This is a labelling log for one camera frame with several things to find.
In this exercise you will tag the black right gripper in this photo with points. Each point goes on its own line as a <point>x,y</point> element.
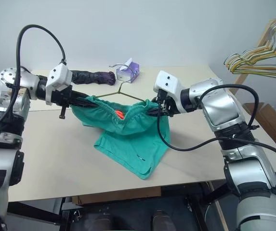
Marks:
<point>169,106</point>

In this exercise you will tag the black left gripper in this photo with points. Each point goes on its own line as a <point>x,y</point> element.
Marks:
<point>61,96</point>

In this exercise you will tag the green shorts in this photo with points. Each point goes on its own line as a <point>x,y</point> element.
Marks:
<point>128,149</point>

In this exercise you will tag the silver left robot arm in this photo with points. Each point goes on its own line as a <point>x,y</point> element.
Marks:
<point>24,81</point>

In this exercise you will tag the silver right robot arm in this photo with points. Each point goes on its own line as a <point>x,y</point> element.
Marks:
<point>219,106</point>

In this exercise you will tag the wooden hanger rack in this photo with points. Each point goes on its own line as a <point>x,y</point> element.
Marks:
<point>242,79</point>

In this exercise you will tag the dark rolled garment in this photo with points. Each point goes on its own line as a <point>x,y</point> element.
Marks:
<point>96,77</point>

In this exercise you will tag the small orange red tag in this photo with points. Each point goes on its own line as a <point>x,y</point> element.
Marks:
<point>120,114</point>

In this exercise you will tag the purple tissue box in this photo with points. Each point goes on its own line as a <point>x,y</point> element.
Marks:
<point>128,73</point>

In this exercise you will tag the white tissue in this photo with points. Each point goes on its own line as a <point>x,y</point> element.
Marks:
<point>128,61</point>

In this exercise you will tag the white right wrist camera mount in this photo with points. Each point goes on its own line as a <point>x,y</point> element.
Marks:
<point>166,81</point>

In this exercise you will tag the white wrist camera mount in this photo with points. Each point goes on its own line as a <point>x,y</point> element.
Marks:
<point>166,81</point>
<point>58,75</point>

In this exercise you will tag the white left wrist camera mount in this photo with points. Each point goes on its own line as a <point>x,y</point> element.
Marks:
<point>58,75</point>

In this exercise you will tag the black table frame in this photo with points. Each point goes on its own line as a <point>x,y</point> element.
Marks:
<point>65,214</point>

